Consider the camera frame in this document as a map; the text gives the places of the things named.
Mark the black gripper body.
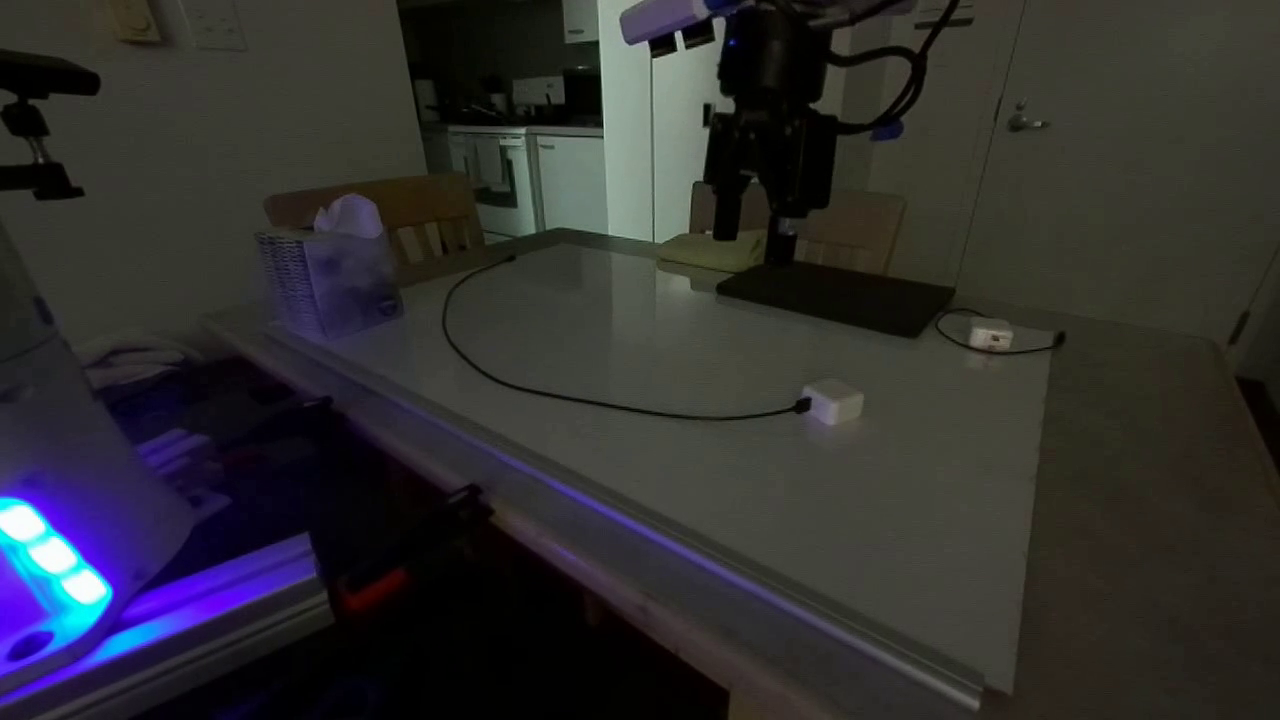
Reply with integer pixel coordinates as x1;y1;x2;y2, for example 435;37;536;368
703;14;836;218

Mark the black charging cable with plug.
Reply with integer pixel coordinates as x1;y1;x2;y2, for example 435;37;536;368
435;242;866;433

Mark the robot base with blue lights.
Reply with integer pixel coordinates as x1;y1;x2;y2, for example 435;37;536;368
0;235;194;686

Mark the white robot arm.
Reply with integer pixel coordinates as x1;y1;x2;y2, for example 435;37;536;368
619;0;960;265

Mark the yellow folded cloth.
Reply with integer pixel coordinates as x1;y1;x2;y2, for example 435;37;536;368
656;233;764;275

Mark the wooden chair near door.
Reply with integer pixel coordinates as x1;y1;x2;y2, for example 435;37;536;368
686;181;903;272

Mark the black laptop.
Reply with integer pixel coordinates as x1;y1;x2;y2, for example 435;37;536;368
715;265;950;335

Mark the white table mat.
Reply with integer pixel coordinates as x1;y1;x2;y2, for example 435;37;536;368
208;235;1053;702

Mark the wooden chair at side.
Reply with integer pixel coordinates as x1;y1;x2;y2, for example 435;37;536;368
262;178;485;284

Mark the grey tissue box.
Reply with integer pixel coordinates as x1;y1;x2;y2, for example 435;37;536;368
254;191;404;335

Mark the door with metal handle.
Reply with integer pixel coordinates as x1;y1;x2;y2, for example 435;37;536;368
962;0;1280;342

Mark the black camera tripod mount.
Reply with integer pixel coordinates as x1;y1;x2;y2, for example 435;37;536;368
0;48;100;201

